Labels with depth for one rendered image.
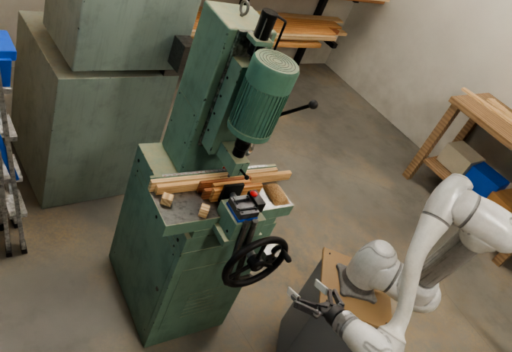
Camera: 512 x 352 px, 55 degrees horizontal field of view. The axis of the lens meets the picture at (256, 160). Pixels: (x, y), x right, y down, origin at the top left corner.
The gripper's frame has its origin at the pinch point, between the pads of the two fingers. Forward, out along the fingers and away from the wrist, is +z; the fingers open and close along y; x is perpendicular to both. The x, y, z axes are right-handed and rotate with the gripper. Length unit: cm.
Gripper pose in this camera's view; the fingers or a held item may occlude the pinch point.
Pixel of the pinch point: (303, 287)
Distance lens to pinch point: 192.6
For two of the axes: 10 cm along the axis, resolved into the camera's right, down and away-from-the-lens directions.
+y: -8.2, 0.7, -5.7
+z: -5.5, -3.6, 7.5
